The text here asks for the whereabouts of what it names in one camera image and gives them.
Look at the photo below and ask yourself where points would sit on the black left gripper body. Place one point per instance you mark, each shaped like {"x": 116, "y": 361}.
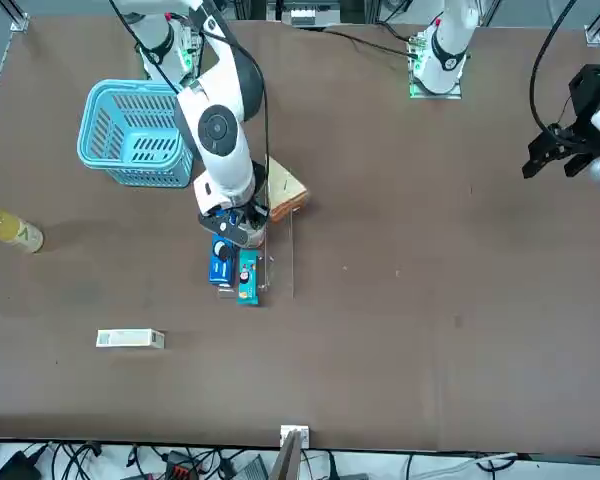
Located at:
{"x": 587, "y": 95}

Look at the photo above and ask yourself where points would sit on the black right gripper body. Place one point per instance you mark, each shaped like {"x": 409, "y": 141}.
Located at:
{"x": 255, "y": 205}

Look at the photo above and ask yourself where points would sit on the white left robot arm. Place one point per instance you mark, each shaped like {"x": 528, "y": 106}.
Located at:
{"x": 447, "y": 50}

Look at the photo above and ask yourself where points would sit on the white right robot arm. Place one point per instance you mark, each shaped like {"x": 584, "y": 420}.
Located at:
{"x": 220, "y": 160}

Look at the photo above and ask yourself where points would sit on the blue Oreo cookie box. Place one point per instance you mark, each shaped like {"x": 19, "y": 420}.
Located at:
{"x": 220, "y": 272}

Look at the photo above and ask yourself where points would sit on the clear acrylic display shelf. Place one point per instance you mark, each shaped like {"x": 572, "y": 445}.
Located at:
{"x": 280, "y": 260}

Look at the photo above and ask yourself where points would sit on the triangular sandwich pack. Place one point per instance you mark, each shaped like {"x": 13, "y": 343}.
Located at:
{"x": 287, "y": 192}

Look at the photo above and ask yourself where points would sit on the teal cartoon snack packet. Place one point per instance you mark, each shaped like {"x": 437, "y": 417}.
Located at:
{"x": 247, "y": 280}

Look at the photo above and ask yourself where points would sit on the light blue plastic basket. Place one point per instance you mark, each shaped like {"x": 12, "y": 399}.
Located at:
{"x": 130, "y": 170}

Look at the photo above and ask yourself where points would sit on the white biscuit box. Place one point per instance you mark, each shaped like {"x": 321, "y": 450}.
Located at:
{"x": 130, "y": 338}

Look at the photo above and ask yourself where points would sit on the white power strip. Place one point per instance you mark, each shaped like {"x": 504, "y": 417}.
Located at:
{"x": 302, "y": 19}

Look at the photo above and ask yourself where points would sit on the yellow juice bottle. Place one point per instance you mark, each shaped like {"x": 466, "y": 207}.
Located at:
{"x": 15, "y": 230}

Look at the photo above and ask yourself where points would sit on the grey device box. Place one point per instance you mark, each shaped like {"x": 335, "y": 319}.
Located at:
{"x": 255, "y": 471}

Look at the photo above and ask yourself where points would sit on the orange and black connector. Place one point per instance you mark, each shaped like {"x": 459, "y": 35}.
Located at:
{"x": 177, "y": 470}

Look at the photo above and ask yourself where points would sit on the black power adapter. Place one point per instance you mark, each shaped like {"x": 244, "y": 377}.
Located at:
{"x": 15, "y": 467}

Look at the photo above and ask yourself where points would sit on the white table edge bracket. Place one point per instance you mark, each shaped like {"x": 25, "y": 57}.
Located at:
{"x": 306, "y": 434}

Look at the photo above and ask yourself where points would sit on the grey camera post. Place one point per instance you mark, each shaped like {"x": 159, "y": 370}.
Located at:
{"x": 287, "y": 460}

